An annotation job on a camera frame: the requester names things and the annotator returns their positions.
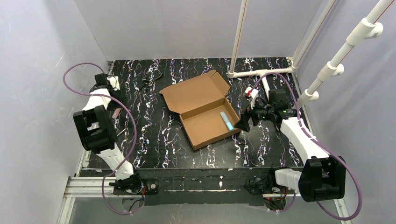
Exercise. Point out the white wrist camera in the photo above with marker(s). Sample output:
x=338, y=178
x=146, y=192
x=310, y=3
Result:
x=251, y=94
x=114, y=82

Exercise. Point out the light blue marker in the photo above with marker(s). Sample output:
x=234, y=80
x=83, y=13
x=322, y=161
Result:
x=226, y=121

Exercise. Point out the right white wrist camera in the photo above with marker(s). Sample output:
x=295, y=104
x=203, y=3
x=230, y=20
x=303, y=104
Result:
x=251, y=94

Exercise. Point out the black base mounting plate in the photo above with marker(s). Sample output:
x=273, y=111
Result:
x=208, y=186

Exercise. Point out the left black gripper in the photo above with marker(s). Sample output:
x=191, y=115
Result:
x=116, y=95

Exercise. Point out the black pliers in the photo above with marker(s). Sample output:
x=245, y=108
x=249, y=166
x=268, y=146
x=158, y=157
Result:
x=147, y=82

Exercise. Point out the orange pink marker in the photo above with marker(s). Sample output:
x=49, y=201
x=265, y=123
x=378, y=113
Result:
x=116, y=113

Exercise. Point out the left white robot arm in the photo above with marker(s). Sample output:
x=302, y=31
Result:
x=98, y=135

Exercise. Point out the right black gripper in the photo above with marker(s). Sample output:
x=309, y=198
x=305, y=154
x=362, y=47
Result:
x=250, y=117

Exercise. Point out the white PVC pipe frame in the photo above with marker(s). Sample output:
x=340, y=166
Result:
x=368, y=27

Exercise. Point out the brown cardboard box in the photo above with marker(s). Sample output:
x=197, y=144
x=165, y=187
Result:
x=199, y=101

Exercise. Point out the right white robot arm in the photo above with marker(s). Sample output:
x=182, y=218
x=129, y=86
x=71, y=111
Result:
x=322, y=177

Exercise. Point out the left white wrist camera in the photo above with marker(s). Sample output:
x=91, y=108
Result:
x=114, y=82

